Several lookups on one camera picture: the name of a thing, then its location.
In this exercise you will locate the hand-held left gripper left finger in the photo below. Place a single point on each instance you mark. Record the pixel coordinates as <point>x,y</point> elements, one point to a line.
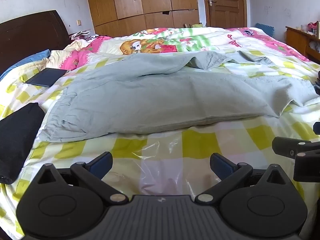
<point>100,164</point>

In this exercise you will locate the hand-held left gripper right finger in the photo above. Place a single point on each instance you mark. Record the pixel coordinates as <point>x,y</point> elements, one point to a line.
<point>221,164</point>

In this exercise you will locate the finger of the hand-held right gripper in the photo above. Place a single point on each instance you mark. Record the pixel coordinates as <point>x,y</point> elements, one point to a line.
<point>307,167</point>
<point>287,147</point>

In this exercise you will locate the grey pants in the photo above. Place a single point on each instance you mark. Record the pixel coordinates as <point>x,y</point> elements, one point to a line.
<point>155,95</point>

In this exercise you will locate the printed checkered bed blanket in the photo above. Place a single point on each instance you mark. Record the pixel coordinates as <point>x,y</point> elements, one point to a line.
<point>225,145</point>

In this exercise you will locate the clear plastic bag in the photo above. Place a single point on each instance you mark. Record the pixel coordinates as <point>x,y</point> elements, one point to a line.
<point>160,162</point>

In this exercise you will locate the black cloth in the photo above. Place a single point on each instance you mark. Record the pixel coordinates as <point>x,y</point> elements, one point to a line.
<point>17,137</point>

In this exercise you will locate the black tablet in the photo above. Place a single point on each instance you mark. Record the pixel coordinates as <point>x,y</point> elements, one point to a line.
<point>46,77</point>

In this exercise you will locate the wooden cabinet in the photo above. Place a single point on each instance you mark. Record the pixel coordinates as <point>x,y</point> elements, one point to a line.
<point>296,38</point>

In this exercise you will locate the blue foam mat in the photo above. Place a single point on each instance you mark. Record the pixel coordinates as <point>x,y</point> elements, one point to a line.
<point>266,29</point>

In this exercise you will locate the blue pillow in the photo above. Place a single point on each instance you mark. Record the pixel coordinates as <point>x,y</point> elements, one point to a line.
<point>27,60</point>

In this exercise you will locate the pile of clothes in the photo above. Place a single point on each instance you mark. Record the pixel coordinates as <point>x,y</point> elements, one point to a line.
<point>80,34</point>

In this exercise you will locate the dark wooden headboard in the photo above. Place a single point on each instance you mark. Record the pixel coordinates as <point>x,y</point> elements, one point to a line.
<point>30,37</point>

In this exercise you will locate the wooden door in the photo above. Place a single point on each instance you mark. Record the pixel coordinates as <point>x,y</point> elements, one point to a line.
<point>225,2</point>

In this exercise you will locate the wooden wardrobe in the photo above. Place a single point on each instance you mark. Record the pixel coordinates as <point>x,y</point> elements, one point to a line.
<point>140,0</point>

